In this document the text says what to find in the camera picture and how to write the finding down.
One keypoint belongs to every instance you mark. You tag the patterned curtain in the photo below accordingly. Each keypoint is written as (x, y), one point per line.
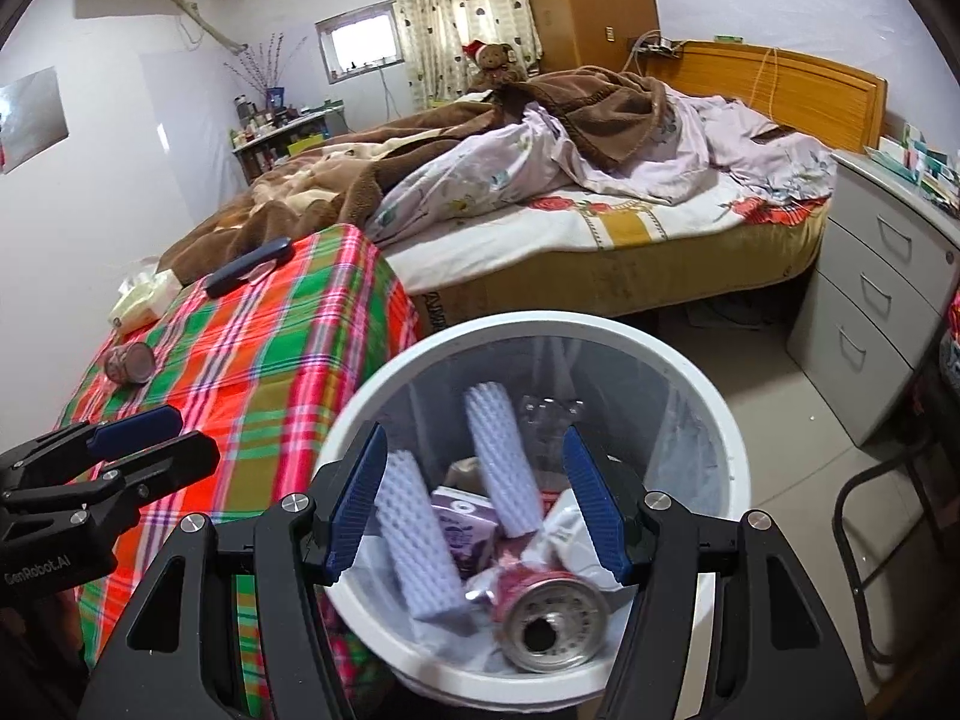
(457, 7)

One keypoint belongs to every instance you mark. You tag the white plastic bin liner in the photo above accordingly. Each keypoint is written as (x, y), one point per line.
(652, 427)

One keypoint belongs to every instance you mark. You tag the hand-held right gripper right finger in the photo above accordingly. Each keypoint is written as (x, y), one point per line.
(592, 502)

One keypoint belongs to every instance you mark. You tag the lavender foam fruit net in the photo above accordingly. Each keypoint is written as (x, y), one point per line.
(416, 540)

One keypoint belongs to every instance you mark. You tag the wrapped wall pipe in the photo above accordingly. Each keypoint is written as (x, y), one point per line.
(210, 26)

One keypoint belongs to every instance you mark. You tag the small window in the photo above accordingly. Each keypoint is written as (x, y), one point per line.
(360, 37)

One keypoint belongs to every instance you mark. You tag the dried branches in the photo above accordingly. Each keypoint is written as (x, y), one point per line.
(266, 64)

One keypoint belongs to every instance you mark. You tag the red drink can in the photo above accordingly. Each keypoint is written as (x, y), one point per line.
(551, 615)
(127, 364)

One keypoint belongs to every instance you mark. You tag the wooden headboard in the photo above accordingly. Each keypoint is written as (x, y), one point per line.
(810, 97)

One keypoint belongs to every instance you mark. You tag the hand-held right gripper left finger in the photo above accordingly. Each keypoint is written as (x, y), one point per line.
(356, 510)

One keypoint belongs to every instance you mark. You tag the white foam fruit net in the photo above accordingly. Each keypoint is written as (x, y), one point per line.
(502, 457)

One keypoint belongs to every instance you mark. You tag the purple drink carton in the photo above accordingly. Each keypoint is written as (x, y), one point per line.
(465, 532)

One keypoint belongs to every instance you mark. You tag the black metal chair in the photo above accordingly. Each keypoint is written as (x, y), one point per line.
(851, 495)

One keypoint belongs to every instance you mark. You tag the dark blue glasses case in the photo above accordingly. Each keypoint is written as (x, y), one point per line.
(247, 266)

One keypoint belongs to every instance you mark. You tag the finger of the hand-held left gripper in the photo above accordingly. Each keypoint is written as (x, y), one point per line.
(165, 465)
(139, 424)

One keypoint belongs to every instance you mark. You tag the plaid cloth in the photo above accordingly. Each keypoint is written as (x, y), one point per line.
(247, 345)

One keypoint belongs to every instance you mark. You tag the power strip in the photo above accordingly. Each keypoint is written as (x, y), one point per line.
(660, 47)

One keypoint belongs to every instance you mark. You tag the white trash bin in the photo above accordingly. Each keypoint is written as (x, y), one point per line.
(675, 390)

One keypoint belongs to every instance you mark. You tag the brown blanket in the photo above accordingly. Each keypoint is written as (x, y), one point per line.
(300, 187)

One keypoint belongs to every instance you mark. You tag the bed with floral sheet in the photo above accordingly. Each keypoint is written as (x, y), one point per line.
(637, 240)

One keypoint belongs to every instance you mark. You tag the red patterned cloth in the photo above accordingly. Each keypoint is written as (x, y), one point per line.
(951, 360)

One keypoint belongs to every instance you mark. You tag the row of bottles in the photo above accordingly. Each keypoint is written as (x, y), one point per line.
(259, 124)

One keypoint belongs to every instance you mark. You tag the brown teddy bear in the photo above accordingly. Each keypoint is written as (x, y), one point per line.
(495, 64)

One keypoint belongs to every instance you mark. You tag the wooden wardrobe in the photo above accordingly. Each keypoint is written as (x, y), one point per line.
(585, 0)

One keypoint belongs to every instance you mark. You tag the pale floral duvet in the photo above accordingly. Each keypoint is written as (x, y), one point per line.
(465, 180)

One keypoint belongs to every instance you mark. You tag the pink paper scrap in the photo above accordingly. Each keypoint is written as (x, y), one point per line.
(264, 272)

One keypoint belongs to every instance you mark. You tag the grey drawer cabinet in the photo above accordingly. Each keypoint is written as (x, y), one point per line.
(862, 277)

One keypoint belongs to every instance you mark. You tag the pile of small boxes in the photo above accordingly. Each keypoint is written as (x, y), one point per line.
(919, 161)

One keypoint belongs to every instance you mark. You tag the cluttered shelf unit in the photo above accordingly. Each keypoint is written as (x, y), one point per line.
(292, 142)

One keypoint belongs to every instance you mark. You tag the silver wall poster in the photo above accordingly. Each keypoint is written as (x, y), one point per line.
(30, 120)

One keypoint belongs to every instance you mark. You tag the yellow tissue pack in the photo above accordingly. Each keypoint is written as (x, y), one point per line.
(142, 300)

